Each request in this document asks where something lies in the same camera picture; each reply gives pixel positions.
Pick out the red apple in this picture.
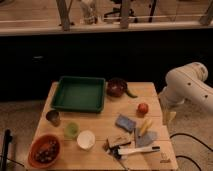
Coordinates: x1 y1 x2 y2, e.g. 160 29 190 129
137 103 149 114

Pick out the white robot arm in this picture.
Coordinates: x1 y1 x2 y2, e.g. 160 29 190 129
158 62 213 125

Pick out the white paper cup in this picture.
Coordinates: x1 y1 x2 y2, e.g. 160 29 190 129
77 130 95 150

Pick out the green plastic cup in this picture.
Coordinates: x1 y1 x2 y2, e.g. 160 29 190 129
64 122 79 139

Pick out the metal cup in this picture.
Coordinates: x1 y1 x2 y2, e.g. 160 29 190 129
46 110 60 127

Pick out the blue sponge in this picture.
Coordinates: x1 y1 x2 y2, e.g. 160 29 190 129
115 115 136 133

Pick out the green chili pepper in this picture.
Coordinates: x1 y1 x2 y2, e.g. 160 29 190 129
125 89 138 98

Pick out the brown wooden block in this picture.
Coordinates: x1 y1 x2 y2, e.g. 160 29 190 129
107 133 131 148

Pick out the dark brown bowl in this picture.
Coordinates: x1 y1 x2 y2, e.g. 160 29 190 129
106 78 127 97

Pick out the green plastic tray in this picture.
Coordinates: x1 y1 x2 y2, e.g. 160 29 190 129
51 76 106 113

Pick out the orange bowl with food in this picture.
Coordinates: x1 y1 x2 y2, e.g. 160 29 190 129
28 134 60 169

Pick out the black stand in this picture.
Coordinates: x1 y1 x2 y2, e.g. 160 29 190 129
0 129 12 171

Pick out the black cable on floor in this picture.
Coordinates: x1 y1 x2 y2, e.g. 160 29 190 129
169 132 213 171

